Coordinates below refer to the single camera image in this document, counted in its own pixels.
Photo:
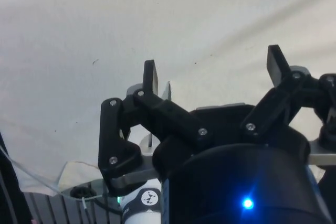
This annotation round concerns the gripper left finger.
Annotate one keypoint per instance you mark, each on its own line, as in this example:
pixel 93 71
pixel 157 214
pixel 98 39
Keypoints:
pixel 113 132

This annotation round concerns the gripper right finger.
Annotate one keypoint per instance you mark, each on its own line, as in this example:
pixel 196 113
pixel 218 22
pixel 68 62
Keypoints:
pixel 273 103

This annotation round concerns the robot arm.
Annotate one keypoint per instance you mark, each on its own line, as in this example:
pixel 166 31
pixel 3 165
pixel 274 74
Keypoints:
pixel 141 216

